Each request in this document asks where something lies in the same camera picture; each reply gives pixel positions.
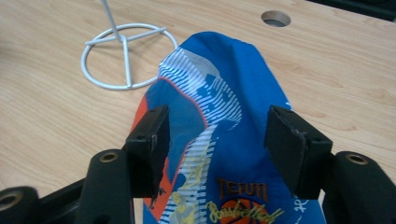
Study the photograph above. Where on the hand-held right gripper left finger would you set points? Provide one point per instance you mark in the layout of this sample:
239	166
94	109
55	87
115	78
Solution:
148	146

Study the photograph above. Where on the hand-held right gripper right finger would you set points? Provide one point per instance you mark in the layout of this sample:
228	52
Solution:
291	149

